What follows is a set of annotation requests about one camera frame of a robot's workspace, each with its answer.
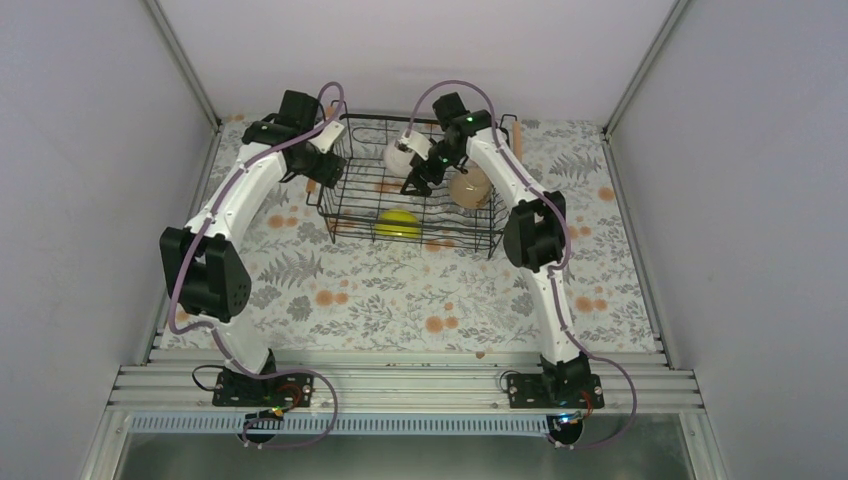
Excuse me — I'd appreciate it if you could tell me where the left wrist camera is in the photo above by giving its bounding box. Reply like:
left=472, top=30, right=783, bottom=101
left=308, top=120, right=345, bottom=154

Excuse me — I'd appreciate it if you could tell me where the aluminium rail frame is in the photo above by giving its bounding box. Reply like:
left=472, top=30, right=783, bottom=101
left=82, top=348, right=726, bottom=479

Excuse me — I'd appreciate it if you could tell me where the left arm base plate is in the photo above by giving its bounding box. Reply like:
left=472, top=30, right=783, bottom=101
left=211, top=370, right=314, bottom=409

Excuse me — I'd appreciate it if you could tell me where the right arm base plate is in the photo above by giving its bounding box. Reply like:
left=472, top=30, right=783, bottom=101
left=500, top=371, right=606, bottom=410

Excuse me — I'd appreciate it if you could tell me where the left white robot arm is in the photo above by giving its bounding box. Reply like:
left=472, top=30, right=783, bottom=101
left=159, top=90, right=346, bottom=405

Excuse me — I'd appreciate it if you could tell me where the beige ceramic bowl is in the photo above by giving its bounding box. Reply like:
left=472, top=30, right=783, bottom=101
left=449, top=167, right=492, bottom=210

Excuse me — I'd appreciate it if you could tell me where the yellow-green bowl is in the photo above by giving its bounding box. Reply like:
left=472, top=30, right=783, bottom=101
left=374, top=209, right=422, bottom=239

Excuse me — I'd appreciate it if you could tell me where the black wire dish rack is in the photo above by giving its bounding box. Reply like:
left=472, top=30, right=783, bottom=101
left=307, top=113, right=510, bottom=257

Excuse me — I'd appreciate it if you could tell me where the white ceramic bowl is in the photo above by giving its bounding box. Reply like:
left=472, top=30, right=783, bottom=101
left=383, top=138, right=416, bottom=178

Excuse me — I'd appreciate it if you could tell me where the perforated cable duct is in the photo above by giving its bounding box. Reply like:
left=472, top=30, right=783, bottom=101
left=127, top=412, right=549, bottom=437

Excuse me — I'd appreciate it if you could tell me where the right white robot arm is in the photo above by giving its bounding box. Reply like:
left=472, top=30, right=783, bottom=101
left=394, top=93, right=588, bottom=407

